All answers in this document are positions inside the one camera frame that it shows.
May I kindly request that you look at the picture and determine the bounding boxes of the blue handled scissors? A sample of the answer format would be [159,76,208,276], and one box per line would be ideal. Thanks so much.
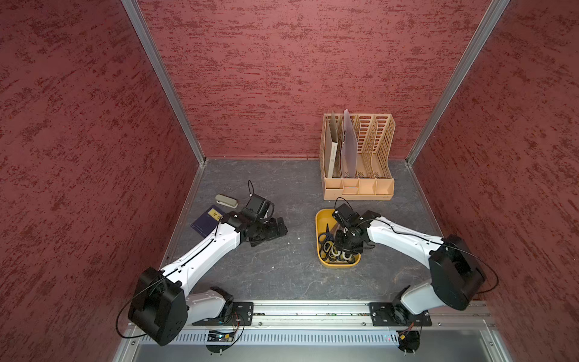
[318,225,335,246]

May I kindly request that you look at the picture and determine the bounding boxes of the left controller board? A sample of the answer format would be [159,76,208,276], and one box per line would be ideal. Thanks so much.
[205,330,237,354]

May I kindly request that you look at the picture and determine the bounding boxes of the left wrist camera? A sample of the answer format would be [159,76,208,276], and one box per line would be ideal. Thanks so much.
[241,194,274,221]

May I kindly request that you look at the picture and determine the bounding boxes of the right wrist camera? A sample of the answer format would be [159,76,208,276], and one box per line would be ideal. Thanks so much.
[333,204,359,229]

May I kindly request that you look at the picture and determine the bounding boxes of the large black handled scissors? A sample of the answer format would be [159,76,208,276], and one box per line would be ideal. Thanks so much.
[318,241,358,265]

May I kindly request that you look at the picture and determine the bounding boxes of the tan plastic file organizer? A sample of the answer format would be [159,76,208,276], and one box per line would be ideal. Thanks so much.
[320,113,396,201]

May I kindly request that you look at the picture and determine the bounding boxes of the dark blue notebook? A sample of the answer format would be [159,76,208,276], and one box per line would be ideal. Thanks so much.
[191,205,224,238]

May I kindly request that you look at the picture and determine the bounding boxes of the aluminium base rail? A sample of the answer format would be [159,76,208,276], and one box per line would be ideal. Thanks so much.
[183,300,498,330]

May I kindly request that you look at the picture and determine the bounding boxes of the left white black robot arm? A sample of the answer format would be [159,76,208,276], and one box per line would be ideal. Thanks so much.
[128,212,288,346]

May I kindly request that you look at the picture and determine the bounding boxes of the beige paper folder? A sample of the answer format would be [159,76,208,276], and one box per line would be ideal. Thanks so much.
[324,113,339,178]

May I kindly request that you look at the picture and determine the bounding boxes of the right metal corner post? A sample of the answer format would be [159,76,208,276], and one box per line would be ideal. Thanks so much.
[406,0,510,168]

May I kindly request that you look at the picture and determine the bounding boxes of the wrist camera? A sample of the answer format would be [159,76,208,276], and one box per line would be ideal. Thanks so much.
[241,194,274,221]
[333,204,359,229]

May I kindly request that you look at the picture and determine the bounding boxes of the metal corner post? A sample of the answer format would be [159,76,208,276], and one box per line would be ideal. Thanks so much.
[406,0,510,168]
[122,0,206,167]

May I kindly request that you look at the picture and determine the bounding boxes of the yellow plastic storage tray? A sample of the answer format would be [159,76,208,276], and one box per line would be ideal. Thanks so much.
[316,209,361,268]

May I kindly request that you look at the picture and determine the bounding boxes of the right controller board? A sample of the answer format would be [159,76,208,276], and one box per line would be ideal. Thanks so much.
[398,331,421,354]

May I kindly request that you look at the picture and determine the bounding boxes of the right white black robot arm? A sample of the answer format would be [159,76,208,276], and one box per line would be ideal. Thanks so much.
[333,205,486,324]

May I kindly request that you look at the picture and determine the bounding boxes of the left metal corner post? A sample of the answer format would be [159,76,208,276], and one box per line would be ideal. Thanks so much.
[122,0,206,167]

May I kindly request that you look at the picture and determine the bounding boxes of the controller board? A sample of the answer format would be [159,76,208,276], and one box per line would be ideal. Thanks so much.
[398,331,421,354]
[205,330,237,354]

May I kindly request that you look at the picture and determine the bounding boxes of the translucent purple document folder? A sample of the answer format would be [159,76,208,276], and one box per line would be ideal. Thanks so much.
[341,110,357,178]

